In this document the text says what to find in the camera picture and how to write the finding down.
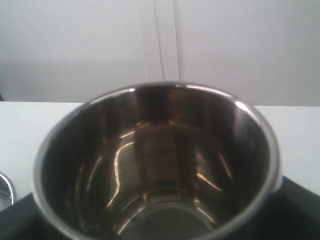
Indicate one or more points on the white cabinet doors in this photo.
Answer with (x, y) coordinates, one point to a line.
(266, 51)

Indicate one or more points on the round metal sieve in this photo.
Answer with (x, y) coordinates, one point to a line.
(8, 195)

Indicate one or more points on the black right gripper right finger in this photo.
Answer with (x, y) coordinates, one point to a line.
(291, 213)

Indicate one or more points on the stainless steel cup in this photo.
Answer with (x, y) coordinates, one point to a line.
(156, 161)

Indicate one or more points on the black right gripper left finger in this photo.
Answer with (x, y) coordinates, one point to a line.
(22, 221)

